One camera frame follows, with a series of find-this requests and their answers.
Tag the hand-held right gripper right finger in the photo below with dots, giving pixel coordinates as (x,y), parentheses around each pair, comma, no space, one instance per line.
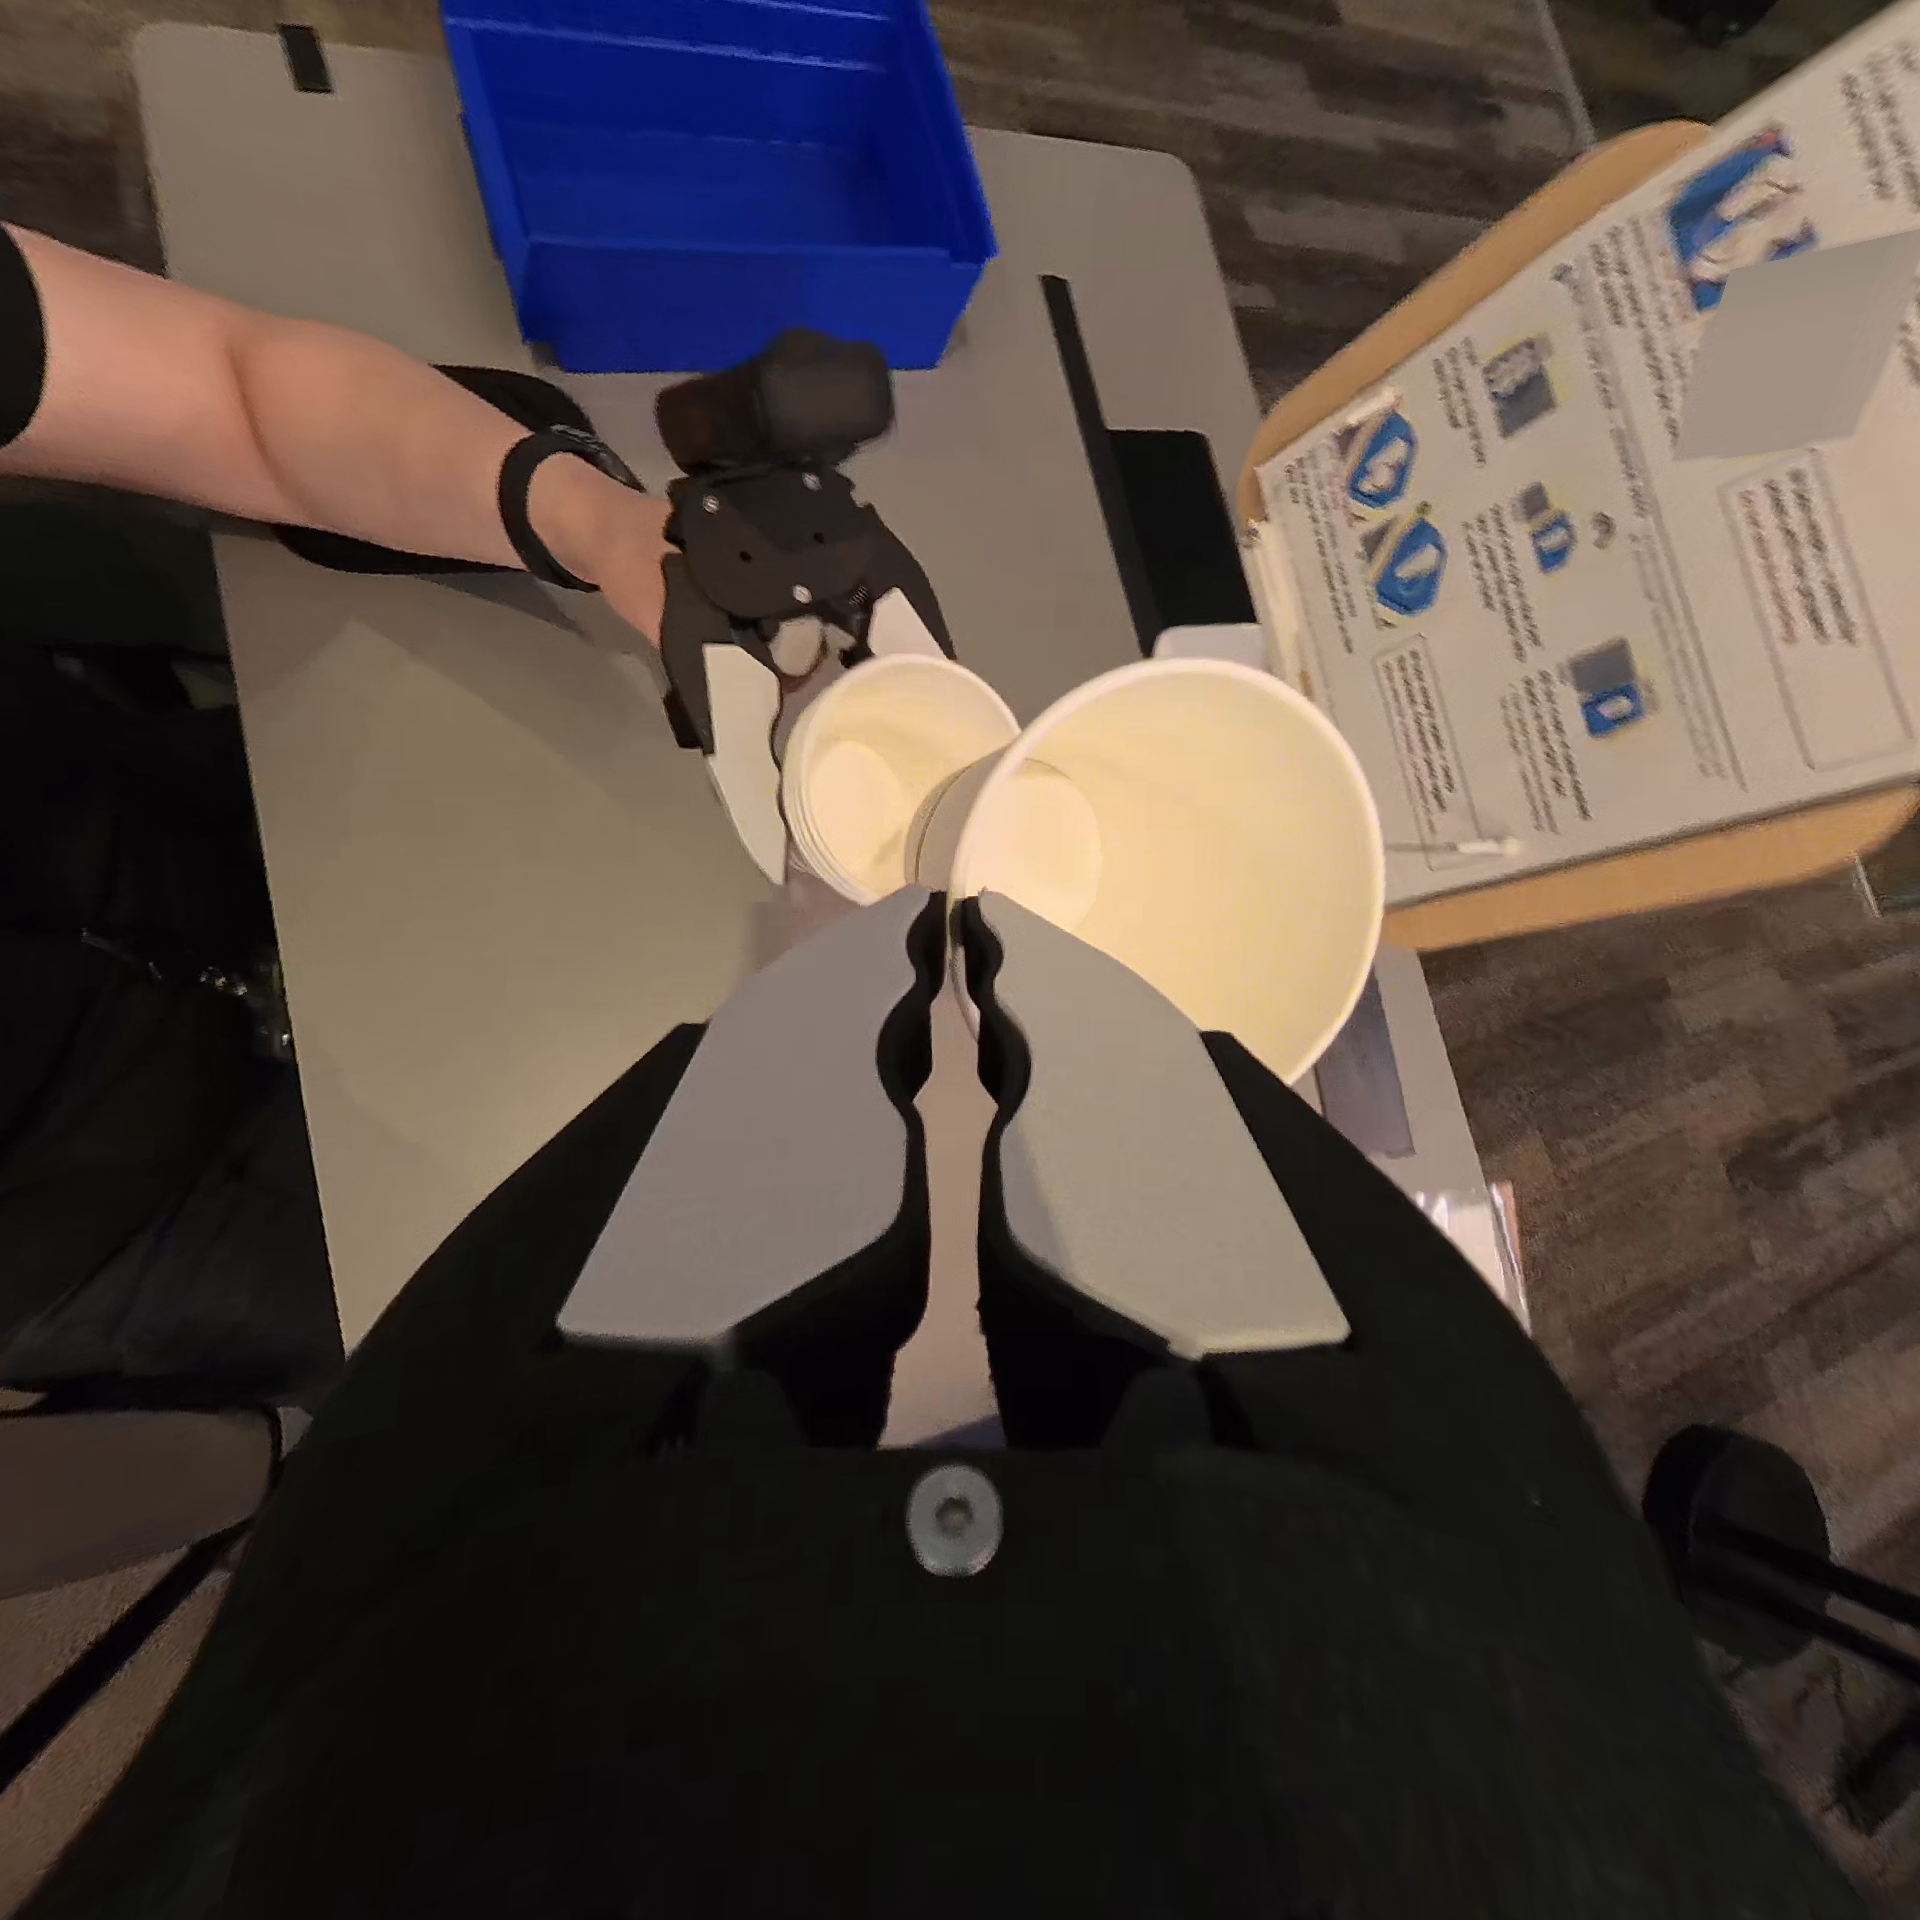
(1142,1171)

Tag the blue plastic bin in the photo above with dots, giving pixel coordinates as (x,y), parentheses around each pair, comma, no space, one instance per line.
(721,224)

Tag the black wristband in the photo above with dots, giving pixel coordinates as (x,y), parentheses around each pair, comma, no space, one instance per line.
(517,511)

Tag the person's left hand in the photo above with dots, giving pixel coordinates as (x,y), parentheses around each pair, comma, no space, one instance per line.
(622,547)

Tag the person's left forearm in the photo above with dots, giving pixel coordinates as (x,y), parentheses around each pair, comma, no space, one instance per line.
(299,404)

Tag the printed instruction sheet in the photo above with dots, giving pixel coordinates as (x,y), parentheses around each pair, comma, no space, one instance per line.
(1501,630)

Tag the dark chair armrest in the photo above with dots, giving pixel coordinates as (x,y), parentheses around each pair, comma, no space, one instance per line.
(135,1484)

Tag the person's black clothed torso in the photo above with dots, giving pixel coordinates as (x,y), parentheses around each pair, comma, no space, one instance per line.
(120,975)

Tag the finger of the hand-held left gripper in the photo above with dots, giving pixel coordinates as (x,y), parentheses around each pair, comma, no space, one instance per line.
(739,720)
(906,630)

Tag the black floor stand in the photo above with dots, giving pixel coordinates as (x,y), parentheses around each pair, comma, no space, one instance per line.
(1723,1499)

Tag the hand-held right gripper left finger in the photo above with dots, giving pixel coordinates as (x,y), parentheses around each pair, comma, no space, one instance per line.
(751,1142)

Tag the small black flat box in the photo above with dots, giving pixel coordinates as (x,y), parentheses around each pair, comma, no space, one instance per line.
(304,57)

